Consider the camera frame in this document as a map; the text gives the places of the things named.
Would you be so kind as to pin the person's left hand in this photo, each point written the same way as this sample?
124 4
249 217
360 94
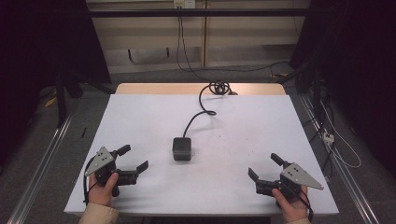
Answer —
100 194

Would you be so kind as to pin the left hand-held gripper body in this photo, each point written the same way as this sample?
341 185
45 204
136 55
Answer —
100 160

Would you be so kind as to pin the white wall socket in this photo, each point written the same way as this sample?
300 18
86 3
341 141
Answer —
184 3

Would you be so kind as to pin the beige cabinet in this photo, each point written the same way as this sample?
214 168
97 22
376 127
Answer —
149 34

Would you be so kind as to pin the aluminium floor rail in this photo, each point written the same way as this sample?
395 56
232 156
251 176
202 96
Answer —
40 168
345 174

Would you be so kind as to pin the small black floor piece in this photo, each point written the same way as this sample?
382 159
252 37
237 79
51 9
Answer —
83 132

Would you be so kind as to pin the black curtain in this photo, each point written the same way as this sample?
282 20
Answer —
37 56
358 62

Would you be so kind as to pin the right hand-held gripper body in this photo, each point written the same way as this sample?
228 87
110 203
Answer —
295 175

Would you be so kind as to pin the person's right hand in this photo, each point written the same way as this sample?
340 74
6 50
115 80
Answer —
294 209

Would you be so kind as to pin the yellow floor tape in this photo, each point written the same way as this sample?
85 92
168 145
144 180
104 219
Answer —
50 101

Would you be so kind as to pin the black horizontal frame bar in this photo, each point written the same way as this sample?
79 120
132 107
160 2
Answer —
199 12

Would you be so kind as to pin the black metal stand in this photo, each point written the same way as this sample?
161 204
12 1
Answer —
61 102

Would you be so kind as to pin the white power strip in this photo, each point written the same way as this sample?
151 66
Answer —
328 137

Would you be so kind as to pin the black square box device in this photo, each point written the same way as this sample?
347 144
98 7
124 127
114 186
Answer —
181 148

